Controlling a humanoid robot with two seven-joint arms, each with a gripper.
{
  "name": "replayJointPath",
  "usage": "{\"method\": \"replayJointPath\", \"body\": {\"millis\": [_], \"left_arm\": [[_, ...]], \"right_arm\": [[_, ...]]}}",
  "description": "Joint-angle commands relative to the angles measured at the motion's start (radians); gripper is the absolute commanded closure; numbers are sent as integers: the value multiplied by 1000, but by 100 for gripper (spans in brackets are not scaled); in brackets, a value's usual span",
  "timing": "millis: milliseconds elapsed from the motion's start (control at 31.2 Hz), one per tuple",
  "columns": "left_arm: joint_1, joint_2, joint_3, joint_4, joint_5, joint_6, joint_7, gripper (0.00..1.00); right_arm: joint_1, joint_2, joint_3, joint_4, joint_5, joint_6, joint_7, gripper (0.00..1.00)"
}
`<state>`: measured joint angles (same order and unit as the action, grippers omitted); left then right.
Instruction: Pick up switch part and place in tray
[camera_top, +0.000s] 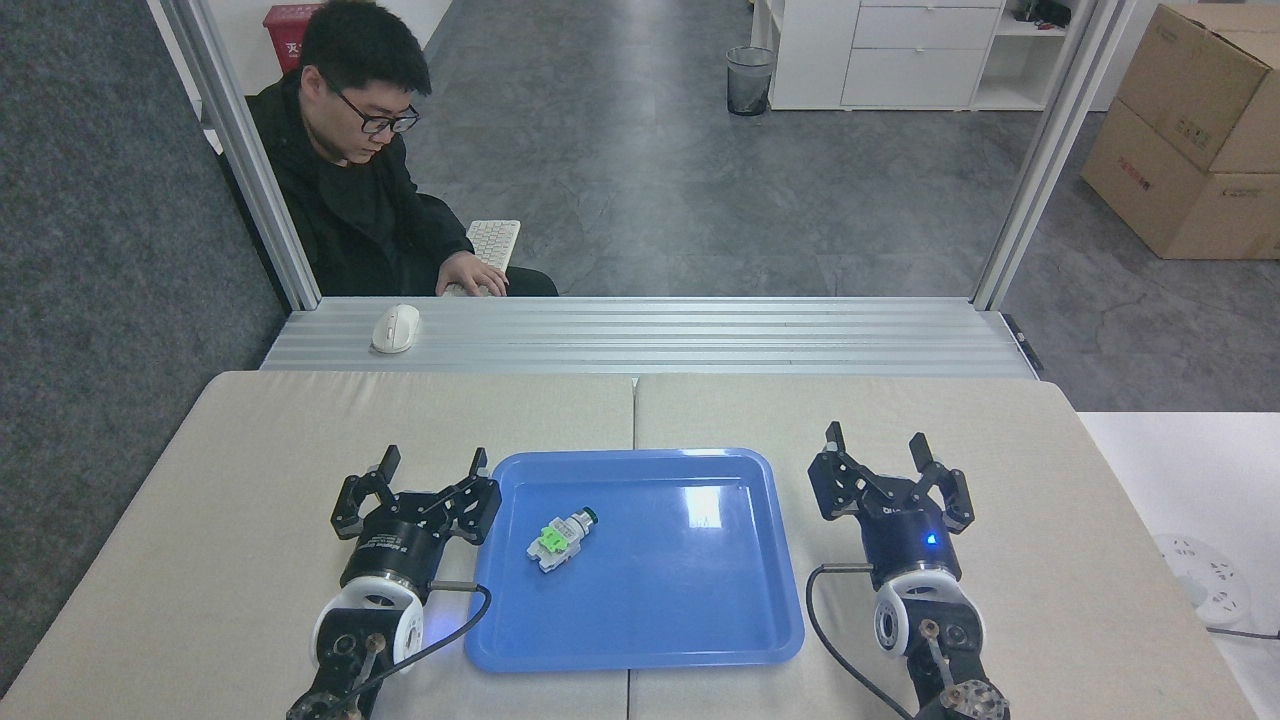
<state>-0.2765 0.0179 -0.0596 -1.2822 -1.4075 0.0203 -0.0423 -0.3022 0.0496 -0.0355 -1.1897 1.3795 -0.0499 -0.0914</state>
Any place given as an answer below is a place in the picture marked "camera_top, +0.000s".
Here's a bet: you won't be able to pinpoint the beige table mat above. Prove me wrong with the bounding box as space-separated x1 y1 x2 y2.
0 371 637 720
627 373 1260 720

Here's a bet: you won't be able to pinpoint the black end bracket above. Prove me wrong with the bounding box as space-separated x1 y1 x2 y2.
1002 313 1045 373

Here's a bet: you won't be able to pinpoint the person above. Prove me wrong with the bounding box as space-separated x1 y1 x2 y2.
218 0 559 299

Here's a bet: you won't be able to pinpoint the black items on shelf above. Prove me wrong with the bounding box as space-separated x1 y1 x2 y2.
1012 0 1074 30

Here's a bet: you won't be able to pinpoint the round white power socket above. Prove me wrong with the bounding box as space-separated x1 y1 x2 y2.
1150 533 1252 629

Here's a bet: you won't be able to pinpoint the silver aluminium rail bed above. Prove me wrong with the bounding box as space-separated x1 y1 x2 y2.
259 296 1041 380

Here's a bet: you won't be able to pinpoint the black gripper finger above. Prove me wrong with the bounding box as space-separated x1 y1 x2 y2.
807 420 891 521
400 446 503 546
907 431 976 534
330 444 403 542

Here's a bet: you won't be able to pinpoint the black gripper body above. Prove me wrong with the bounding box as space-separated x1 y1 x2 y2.
861 510 964 589
339 512 448 595

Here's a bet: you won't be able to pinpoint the blue plastic tray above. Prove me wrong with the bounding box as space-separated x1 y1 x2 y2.
464 448 806 673

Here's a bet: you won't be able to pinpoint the silver aluminium post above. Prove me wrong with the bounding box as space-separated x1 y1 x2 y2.
160 0 324 312
971 0 1137 312

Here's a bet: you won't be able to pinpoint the grey mesh waste bin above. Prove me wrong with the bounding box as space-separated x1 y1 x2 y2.
726 46 777 117

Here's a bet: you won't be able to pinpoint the red bin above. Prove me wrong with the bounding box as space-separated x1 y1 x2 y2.
263 3 322 75

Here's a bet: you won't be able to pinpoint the green and white switch part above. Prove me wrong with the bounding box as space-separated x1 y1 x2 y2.
526 506 600 576

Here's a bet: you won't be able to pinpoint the large brown cardboard box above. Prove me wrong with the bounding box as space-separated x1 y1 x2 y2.
1081 98 1280 262

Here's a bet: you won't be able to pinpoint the small brown cardboard box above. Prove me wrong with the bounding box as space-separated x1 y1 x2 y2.
1115 3 1280 176

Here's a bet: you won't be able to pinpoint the white drawer cabinet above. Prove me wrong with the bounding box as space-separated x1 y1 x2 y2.
750 0 1079 113

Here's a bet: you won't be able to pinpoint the white side table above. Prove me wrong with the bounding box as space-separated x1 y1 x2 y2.
1077 411 1280 720

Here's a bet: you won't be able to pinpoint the person's right hand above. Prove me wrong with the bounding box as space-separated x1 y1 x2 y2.
436 252 510 299

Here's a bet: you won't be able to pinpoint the white keyboard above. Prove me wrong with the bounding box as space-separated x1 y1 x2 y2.
443 219 523 299

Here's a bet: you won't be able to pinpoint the white computer mouse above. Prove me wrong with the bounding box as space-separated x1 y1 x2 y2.
371 304 423 355

